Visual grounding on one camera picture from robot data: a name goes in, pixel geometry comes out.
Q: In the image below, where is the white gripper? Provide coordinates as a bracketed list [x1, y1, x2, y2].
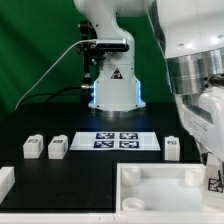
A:
[175, 87, 224, 162]

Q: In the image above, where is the white square tabletop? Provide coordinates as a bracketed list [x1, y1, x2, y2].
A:
[116, 163, 214, 214]

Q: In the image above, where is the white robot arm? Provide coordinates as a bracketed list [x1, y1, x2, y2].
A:
[73, 0, 224, 162]

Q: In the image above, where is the white fiducial tag sheet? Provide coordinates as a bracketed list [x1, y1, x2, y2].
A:
[70, 132, 160, 151]

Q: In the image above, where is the white L-shaped obstacle fence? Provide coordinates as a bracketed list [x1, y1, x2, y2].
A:
[0, 166, 224, 224]

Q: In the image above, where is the silver fixed camera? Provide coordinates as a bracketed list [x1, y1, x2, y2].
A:
[96, 38, 129, 52]

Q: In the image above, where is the black base cable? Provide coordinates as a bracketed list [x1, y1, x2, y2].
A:
[19, 87, 83, 108]

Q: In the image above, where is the white camera cable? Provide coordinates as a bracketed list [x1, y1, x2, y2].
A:
[14, 39, 98, 111]

